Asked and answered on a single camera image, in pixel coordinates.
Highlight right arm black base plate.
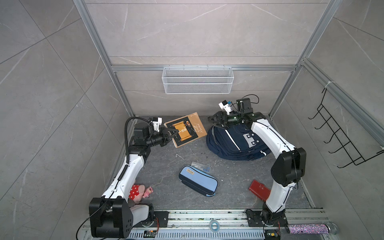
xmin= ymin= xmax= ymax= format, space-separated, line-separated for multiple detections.
xmin=245 ymin=209 xmax=288 ymax=227

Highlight clear plastic eraser box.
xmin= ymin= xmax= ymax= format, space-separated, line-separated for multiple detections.
xmin=191 ymin=162 xmax=211 ymax=173

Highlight aluminium rail frame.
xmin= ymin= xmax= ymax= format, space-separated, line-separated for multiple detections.
xmin=127 ymin=209 xmax=337 ymax=240

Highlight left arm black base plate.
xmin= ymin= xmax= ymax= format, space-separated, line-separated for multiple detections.
xmin=138 ymin=211 xmax=169 ymax=228

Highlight light blue pencil case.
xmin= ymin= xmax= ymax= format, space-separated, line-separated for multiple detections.
xmin=179 ymin=166 xmax=218 ymax=197

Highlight glittery purple tube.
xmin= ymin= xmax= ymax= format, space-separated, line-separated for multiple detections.
xmin=286 ymin=222 xmax=339 ymax=235

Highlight black wire hook rack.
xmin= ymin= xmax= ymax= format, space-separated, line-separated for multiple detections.
xmin=308 ymin=88 xmax=384 ymax=169

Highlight navy blue student backpack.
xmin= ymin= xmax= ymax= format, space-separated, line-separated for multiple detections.
xmin=206 ymin=124 xmax=272 ymax=161

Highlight clear tape roll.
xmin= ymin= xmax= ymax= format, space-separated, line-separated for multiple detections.
xmin=209 ymin=220 xmax=220 ymax=233

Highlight white wire mesh basket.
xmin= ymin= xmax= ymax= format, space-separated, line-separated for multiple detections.
xmin=162 ymin=67 xmax=234 ymax=95

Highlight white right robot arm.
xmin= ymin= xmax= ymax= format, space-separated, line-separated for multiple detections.
xmin=206 ymin=97 xmax=307 ymax=226

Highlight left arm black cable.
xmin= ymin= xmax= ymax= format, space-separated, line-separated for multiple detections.
xmin=124 ymin=116 xmax=152 ymax=164

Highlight pink plush doll red dress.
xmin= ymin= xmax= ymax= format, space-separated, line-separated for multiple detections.
xmin=129 ymin=185 xmax=154 ymax=204

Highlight brown and black book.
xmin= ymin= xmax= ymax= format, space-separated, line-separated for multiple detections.
xmin=164 ymin=113 xmax=207 ymax=148

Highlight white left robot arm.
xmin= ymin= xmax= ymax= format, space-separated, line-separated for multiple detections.
xmin=87 ymin=117 xmax=179 ymax=240

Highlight red wallet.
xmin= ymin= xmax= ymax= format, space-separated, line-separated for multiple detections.
xmin=249 ymin=180 xmax=271 ymax=202

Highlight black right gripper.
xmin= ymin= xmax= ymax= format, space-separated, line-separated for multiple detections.
xmin=208 ymin=112 xmax=244 ymax=129

